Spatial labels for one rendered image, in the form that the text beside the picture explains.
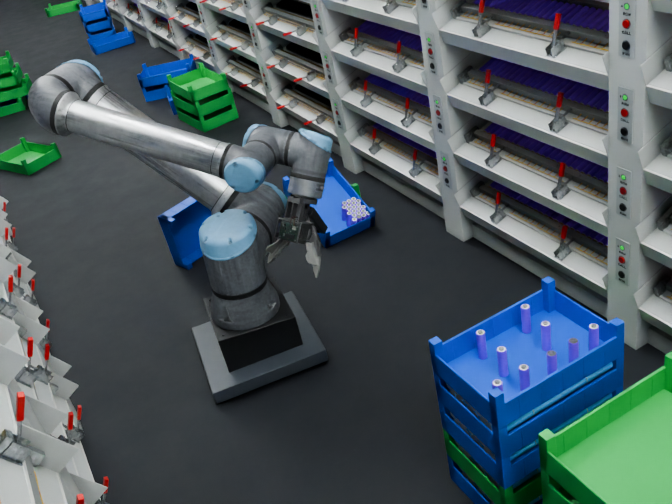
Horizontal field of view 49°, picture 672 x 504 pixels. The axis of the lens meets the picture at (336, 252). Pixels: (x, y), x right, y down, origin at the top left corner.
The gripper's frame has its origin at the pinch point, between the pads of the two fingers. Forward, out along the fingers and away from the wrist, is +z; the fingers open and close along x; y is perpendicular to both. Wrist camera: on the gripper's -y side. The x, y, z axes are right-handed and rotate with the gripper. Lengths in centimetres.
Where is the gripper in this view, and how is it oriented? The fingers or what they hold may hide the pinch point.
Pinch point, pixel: (293, 271)
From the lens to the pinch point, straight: 195.8
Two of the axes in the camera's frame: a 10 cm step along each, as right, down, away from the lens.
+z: -2.0, 9.7, 1.3
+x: 8.7, 2.4, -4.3
